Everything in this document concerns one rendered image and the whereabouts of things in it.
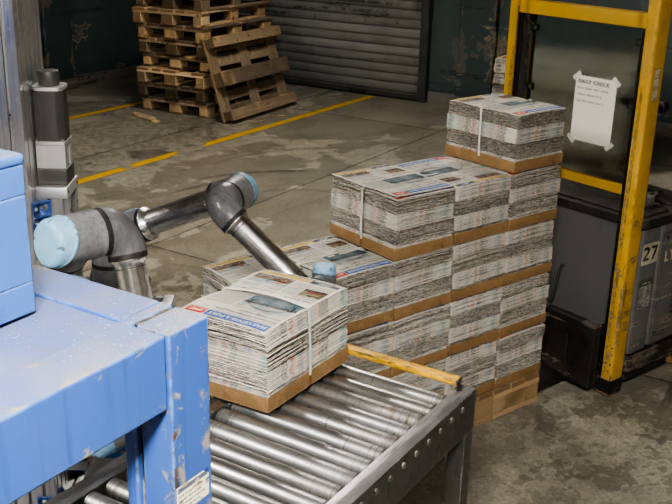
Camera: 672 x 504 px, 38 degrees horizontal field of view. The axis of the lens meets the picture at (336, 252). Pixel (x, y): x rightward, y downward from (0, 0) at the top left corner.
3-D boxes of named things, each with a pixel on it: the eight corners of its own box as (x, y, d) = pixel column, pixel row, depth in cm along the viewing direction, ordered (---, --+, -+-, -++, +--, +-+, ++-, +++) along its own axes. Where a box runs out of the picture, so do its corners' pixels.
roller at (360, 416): (261, 398, 267) (269, 382, 269) (412, 450, 244) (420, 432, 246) (254, 390, 264) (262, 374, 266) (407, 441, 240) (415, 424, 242)
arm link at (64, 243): (54, 335, 266) (120, 241, 226) (1, 350, 256) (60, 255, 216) (37, 297, 269) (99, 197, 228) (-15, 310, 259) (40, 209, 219)
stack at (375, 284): (203, 470, 366) (198, 264, 338) (429, 385, 435) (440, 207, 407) (262, 520, 338) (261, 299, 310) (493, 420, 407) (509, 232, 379)
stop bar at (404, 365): (329, 343, 287) (329, 337, 287) (462, 382, 266) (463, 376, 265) (323, 347, 285) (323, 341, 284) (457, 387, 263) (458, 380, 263)
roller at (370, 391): (288, 380, 278) (296, 366, 280) (435, 428, 254) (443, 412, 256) (282, 371, 274) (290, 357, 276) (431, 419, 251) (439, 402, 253)
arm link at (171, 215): (96, 224, 320) (234, 176, 297) (120, 211, 333) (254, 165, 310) (111, 257, 322) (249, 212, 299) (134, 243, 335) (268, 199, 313)
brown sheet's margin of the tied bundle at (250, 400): (220, 365, 273) (219, 350, 271) (304, 389, 257) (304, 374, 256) (181, 386, 260) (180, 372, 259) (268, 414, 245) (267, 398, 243)
